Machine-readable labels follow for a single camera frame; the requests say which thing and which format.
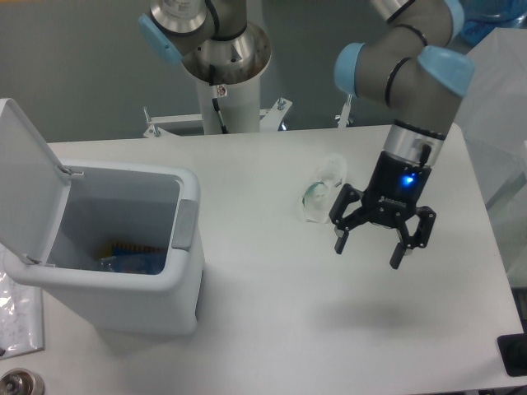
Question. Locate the white pedestal base frame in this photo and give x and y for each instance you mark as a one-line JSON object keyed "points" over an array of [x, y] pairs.
{"points": [[271, 120]]}

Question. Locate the clear blue plastic bottle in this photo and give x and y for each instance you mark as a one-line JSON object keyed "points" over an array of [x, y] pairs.
{"points": [[143, 263]]}

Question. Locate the round metal knob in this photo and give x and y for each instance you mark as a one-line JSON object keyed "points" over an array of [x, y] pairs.
{"points": [[22, 382]]}

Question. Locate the blue water jug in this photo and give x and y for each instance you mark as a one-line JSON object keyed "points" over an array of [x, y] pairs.
{"points": [[482, 17]]}

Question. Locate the blue orange snack wrapper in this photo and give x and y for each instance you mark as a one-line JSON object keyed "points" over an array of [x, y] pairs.
{"points": [[120, 249]]}

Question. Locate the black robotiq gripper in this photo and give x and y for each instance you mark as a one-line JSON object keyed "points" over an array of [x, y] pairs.
{"points": [[393, 189]]}

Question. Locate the black device at edge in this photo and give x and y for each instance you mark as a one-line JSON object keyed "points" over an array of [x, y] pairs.
{"points": [[512, 348]]}

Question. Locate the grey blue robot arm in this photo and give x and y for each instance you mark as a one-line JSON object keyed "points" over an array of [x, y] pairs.
{"points": [[410, 70]]}

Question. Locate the clear plastic sheet tray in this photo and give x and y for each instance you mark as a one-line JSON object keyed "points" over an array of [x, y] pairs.
{"points": [[22, 323]]}

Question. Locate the white trash can open lid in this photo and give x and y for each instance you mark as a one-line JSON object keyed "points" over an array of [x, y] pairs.
{"points": [[58, 214]]}

